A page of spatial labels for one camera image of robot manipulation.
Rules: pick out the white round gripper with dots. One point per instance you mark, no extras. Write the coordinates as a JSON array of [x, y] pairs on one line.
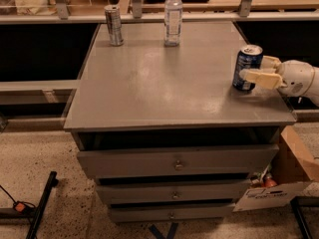
[[296, 77]]

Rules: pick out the blue pepsi can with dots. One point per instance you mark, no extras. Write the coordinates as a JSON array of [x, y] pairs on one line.
[[249, 57]]

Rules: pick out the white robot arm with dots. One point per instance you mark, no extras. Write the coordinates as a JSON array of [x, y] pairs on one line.
[[315, 99]]

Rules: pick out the silver slim can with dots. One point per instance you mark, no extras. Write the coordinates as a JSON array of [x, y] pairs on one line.
[[114, 24]]

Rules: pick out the top grey drawer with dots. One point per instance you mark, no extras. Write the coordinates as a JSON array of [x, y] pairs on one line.
[[147, 162]]

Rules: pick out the grey drawer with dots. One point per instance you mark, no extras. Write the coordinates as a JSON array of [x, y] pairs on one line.
[[172, 191], [147, 162], [171, 212]]

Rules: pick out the brown cardboard box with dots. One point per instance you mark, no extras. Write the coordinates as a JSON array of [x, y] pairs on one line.
[[293, 168]]

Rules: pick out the orange bottle in box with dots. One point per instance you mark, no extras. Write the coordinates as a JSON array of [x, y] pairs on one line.
[[269, 181]]

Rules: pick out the clear plastic water bottle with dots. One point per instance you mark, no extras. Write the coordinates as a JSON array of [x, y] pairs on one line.
[[172, 22]]

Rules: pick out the grey drawer cabinet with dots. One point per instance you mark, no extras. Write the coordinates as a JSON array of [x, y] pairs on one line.
[[144, 94]]

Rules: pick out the middle grey drawer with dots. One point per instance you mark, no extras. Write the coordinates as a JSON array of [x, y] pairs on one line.
[[172, 191]]

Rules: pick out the bottom grey drawer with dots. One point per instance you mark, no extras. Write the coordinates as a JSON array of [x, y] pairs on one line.
[[171, 212]]

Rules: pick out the black metal stand leg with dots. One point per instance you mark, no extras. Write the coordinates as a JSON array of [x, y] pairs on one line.
[[34, 218]]

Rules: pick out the orange cable connector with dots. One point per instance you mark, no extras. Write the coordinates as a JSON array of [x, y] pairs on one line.
[[23, 207]]

